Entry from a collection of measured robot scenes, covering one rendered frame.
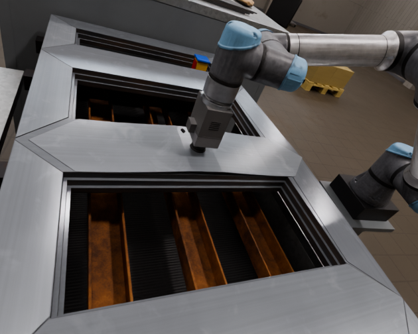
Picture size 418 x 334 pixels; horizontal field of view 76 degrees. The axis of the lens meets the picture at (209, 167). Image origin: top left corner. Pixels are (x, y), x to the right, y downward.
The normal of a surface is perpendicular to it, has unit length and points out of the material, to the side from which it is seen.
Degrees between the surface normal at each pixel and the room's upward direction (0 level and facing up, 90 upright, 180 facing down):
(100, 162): 0
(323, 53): 86
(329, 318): 0
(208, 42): 90
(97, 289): 0
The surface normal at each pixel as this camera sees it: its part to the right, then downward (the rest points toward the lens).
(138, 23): 0.29, 0.70
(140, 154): 0.28, -0.72
